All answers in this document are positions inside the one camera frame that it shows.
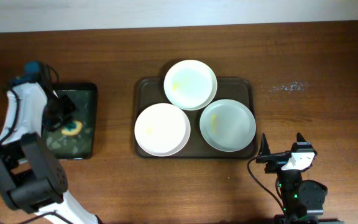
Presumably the green yellow sponge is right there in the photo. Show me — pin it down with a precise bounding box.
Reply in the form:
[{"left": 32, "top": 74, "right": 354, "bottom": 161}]
[{"left": 61, "top": 120, "right": 83, "bottom": 136}]

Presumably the white plate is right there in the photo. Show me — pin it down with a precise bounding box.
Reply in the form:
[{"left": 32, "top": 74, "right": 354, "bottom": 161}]
[
  {"left": 163, "top": 60, "right": 218, "bottom": 111},
  {"left": 134, "top": 103, "right": 191, "bottom": 157}
]

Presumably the white plate top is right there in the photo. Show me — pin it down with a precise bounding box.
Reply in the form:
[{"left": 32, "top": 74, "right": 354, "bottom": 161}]
[{"left": 163, "top": 60, "right": 218, "bottom": 111}]

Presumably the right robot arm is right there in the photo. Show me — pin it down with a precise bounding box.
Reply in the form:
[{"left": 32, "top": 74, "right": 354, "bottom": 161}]
[{"left": 253, "top": 133, "right": 341, "bottom": 224}]

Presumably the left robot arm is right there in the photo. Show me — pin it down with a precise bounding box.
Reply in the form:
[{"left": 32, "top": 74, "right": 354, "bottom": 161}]
[{"left": 0, "top": 81, "right": 101, "bottom": 223}]

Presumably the black water tray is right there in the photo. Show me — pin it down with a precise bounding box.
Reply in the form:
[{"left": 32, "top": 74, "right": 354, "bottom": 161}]
[{"left": 42, "top": 83, "right": 98, "bottom": 159}]

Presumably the brown serving tray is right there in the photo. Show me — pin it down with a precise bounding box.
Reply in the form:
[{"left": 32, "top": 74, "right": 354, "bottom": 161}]
[{"left": 134, "top": 77, "right": 258, "bottom": 160}]

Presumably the pale green plate right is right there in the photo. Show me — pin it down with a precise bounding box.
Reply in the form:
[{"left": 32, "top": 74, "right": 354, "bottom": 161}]
[{"left": 200, "top": 99, "right": 256, "bottom": 152}]

